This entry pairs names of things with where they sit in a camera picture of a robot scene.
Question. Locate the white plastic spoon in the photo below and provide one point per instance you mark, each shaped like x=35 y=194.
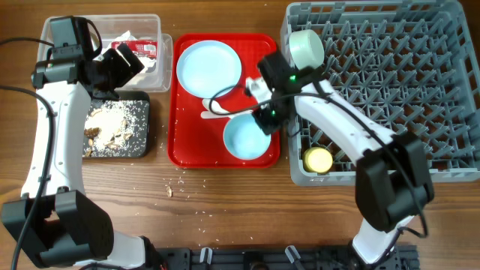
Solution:
x=214 y=107

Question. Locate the red snack wrapper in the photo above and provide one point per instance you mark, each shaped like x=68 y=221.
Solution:
x=144 y=48

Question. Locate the rice and food scraps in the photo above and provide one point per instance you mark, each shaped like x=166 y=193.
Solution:
x=108 y=127

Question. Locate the light blue bowl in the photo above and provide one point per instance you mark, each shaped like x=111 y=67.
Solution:
x=244 y=139

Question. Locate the yellow plastic cup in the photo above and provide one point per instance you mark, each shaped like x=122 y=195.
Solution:
x=317 y=160

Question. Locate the green bowl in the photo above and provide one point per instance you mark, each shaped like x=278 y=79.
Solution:
x=306 y=49

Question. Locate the grey dishwasher rack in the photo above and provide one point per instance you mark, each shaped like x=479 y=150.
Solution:
x=409 y=66

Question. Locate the black food waste tray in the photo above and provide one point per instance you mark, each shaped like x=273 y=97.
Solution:
x=138 y=123

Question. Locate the food crumb on table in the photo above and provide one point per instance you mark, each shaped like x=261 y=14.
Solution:
x=169 y=191

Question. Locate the large light blue plate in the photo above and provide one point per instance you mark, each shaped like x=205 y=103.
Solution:
x=208 y=66

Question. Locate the white plastic fork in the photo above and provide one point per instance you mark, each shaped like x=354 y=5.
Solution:
x=211 y=115

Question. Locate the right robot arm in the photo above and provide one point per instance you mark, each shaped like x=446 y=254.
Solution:
x=392 y=179

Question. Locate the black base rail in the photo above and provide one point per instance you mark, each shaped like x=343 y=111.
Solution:
x=319 y=258

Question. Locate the red serving tray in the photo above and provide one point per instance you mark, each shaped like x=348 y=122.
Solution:
x=194 y=142

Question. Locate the clear plastic waste bin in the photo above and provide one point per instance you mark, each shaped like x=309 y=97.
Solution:
x=157 y=56

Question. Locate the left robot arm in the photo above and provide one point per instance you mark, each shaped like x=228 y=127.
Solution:
x=53 y=222

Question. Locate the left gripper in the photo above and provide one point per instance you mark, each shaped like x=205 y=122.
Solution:
x=124 y=71

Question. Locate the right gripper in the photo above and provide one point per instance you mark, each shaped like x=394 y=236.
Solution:
x=263 y=119

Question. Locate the white napkin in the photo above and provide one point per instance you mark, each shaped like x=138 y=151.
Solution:
x=148 y=63

